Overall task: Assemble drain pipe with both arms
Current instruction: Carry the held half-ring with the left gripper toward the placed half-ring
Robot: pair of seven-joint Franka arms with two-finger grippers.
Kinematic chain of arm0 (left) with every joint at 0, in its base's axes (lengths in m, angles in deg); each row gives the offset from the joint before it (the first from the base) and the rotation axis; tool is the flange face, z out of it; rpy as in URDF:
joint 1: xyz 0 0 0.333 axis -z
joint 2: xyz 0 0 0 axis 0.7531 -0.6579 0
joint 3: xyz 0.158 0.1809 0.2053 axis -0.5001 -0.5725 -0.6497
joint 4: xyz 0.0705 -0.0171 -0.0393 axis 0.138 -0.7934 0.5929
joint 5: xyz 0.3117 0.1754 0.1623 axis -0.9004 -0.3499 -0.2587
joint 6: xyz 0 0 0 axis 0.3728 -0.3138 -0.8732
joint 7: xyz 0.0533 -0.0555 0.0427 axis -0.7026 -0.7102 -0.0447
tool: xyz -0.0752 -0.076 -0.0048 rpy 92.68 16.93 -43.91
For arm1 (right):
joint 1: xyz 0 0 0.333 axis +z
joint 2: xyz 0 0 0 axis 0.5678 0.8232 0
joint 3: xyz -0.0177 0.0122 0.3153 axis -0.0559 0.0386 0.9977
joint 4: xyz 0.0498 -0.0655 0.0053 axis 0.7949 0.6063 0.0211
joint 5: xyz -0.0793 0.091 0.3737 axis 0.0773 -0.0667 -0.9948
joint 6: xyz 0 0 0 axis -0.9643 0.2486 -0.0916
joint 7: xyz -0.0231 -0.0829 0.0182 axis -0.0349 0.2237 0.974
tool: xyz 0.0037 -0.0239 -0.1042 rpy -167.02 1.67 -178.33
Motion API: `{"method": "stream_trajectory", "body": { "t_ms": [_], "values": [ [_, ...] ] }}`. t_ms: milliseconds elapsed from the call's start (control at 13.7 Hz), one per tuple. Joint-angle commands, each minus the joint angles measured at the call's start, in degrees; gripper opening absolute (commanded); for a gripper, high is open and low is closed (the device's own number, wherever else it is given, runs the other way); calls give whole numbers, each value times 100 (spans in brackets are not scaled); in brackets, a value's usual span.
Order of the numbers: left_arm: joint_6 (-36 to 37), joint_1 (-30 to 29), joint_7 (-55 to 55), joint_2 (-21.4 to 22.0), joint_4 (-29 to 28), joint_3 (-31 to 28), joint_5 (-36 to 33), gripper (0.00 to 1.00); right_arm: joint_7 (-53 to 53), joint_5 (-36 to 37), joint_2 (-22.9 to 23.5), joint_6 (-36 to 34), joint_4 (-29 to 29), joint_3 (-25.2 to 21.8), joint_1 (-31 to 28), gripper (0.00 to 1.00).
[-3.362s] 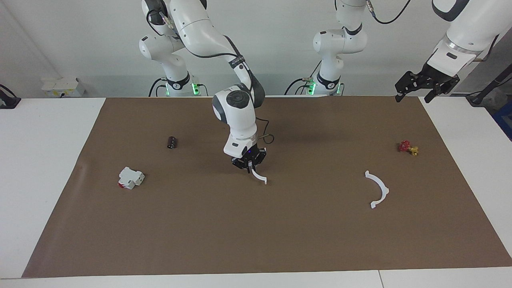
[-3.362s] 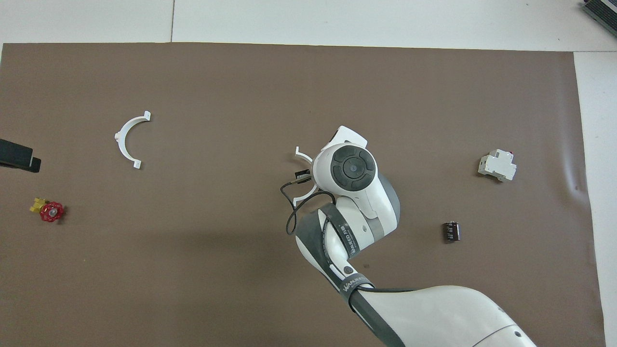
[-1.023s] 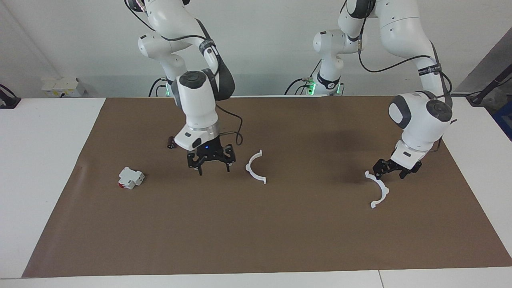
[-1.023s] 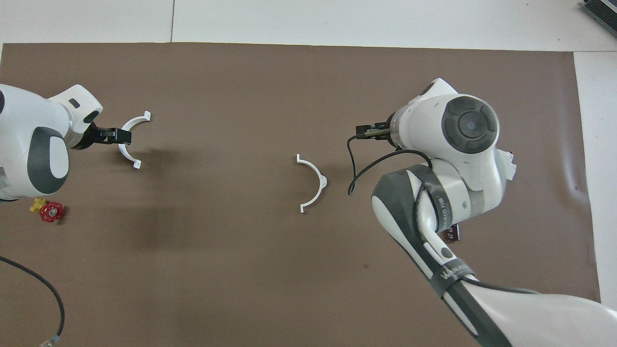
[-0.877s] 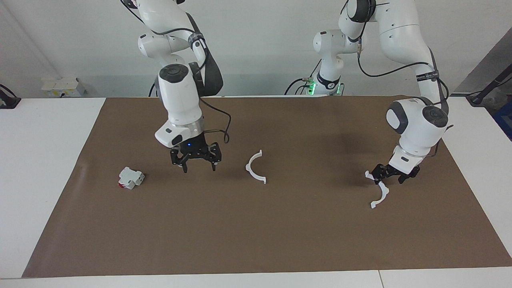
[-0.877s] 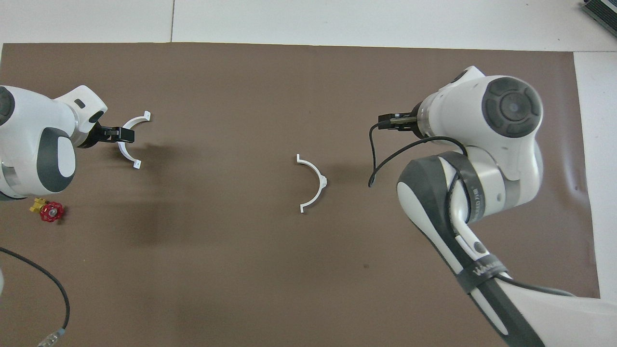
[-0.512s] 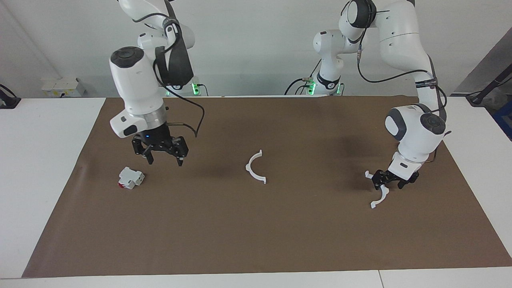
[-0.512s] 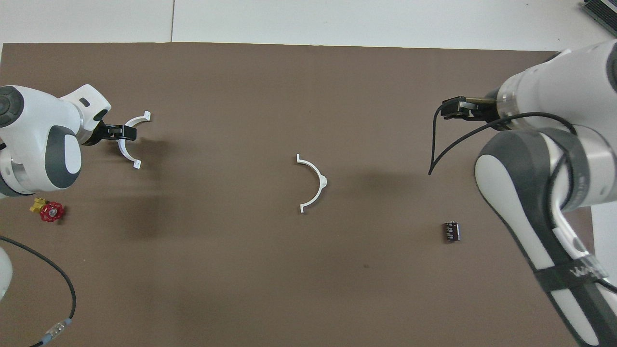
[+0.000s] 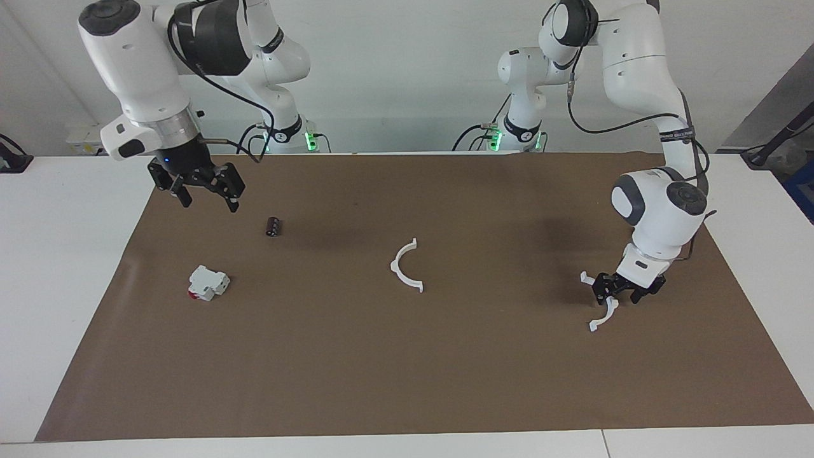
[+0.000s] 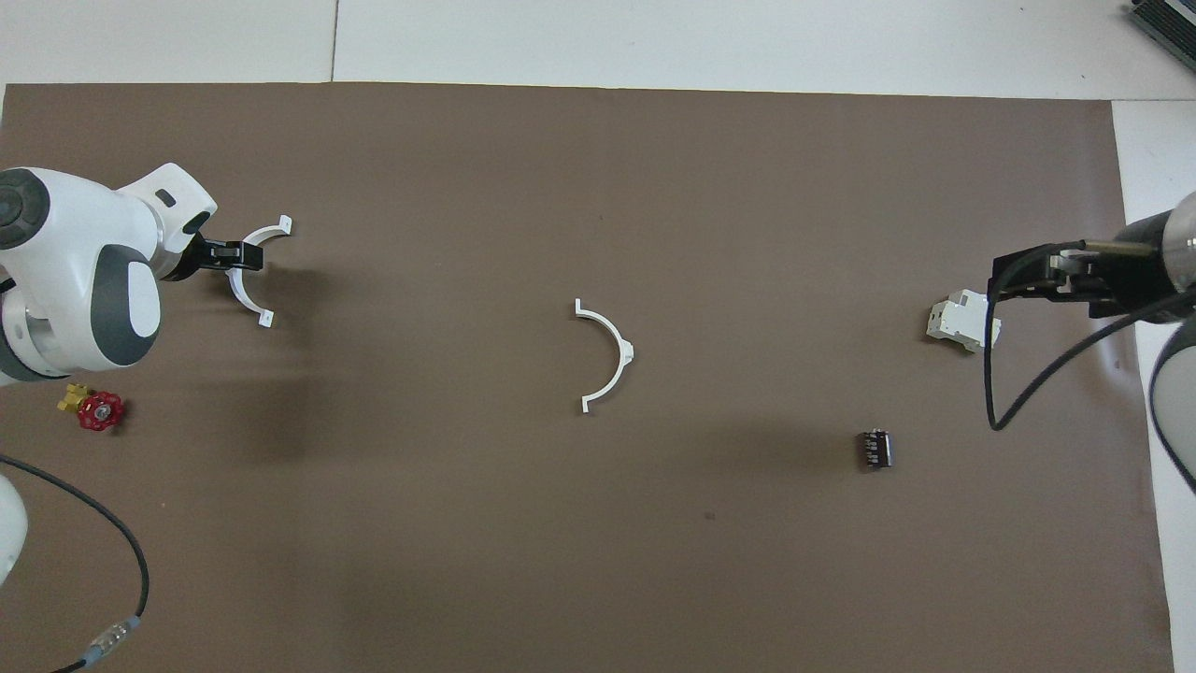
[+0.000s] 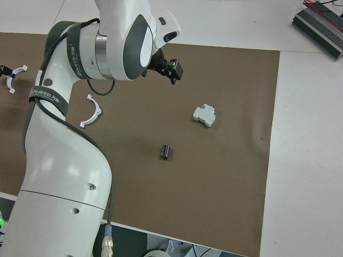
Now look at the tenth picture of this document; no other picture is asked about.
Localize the brown paper table mat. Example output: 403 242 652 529
0 82 1175 673

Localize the grey ribbed device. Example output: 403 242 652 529
1126 0 1196 48

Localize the red handwheel yellow valve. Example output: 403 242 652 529
58 381 127 433

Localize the white half-ring pipe clamp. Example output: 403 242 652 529
574 299 636 415
227 215 293 329

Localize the white circuit breaker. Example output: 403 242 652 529
925 290 1003 354

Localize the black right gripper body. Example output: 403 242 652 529
1059 210 1176 324

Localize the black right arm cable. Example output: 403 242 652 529
985 239 1196 432

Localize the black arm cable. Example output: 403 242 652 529
0 453 150 673
985 239 1196 432

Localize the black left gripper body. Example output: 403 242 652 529
163 213 214 281

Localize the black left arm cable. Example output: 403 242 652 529
0 453 150 673

